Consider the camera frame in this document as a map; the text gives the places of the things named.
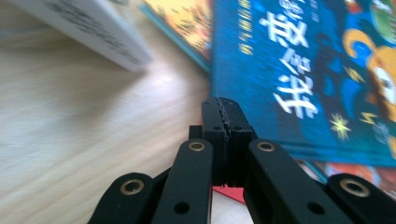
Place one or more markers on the white book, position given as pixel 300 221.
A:
pixel 93 25

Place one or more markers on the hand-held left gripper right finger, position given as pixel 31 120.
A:
pixel 238 130

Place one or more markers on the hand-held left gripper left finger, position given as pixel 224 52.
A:
pixel 214 130

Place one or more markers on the dark blue picture book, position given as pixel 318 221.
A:
pixel 280 77

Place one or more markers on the tiger and bear picture book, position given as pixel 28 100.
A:
pixel 186 21

